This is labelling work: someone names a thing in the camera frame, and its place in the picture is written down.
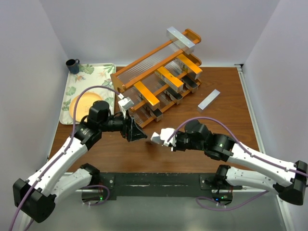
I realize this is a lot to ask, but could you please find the wooden three-tier shelf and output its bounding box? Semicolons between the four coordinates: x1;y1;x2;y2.
111;28;202;128

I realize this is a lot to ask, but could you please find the floral serving tray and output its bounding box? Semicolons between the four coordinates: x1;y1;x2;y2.
59;63;116;125

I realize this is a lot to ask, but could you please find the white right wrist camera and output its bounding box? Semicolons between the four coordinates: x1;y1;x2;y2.
160;128;176;147

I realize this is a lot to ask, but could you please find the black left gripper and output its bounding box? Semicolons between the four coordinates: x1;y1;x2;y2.
99;108;147;141

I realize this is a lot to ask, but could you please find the orange toothpaste box front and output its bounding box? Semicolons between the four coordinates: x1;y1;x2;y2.
175;54;202;79

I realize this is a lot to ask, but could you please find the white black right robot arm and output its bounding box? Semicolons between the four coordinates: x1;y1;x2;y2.
168;119;308;205

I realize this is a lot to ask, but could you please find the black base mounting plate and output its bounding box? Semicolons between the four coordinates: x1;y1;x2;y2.
97;172;242;200

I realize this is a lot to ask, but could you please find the silver R&O charcoal toothpaste box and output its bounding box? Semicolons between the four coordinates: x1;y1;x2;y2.
164;88;183;105

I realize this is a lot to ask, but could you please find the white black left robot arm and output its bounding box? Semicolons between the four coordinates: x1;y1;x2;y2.
13;97;147;223

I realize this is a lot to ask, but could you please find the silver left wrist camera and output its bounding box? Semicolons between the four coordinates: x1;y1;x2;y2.
118;93;134;118

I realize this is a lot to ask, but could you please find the aluminium table edge rail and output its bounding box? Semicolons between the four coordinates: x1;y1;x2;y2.
234;64;266;154

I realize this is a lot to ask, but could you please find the orange toothpaste box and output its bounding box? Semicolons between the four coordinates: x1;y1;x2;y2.
175;54;202;79
134;81;160;110
155;66;184;93

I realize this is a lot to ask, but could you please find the dark blue mug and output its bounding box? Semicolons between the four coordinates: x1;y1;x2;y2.
65;59;80;75

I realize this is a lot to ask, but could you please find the orange plate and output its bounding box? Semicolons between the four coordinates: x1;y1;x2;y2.
75;92;103;122

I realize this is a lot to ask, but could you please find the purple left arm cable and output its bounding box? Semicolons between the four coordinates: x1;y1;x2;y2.
8;86;121;231

